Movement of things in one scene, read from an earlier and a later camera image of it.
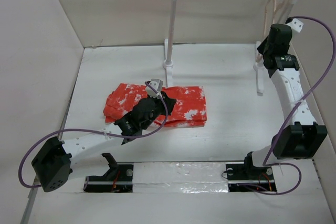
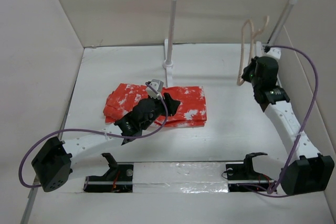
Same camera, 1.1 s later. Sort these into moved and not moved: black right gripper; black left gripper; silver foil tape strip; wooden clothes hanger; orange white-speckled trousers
Moved: wooden clothes hanger; black right gripper
Not moved: silver foil tape strip; black left gripper; orange white-speckled trousers
